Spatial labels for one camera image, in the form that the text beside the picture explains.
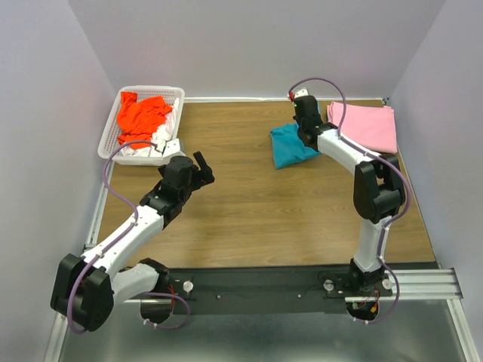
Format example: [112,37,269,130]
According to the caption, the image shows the teal polo shirt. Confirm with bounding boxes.
[269,117,320,170]

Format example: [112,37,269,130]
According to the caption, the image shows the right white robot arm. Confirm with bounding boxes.
[292,95,406,296]

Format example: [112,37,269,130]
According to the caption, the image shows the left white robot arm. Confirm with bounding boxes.
[51,152,214,334]

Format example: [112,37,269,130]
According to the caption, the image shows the white t shirt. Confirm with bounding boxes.
[120,98,180,157]

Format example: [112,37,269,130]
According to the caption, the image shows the folded pink t shirt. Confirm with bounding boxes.
[341,105,397,154]

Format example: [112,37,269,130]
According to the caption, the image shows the orange t shirt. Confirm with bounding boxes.
[116,91,173,150]

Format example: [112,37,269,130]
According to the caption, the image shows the white plastic laundry basket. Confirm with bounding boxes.
[97,85,185,166]

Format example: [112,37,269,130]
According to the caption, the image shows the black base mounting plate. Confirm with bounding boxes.
[155,265,395,319]

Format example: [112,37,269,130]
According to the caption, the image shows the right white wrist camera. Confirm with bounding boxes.
[288,87,309,101]

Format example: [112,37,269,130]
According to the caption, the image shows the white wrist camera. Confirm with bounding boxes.
[162,138,186,158]
[288,87,309,101]

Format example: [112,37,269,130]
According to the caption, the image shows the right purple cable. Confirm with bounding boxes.
[288,77,413,325]

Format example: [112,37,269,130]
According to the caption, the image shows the purple cable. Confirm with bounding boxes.
[67,140,192,335]
[288,77,413,325]

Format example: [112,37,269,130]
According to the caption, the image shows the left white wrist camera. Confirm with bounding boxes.
[162,138,186,158]

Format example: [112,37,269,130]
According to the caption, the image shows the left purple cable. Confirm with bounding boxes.
[67,140,192,335]

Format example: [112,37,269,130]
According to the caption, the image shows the aluminium frame rail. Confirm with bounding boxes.
[41,161,483,362]

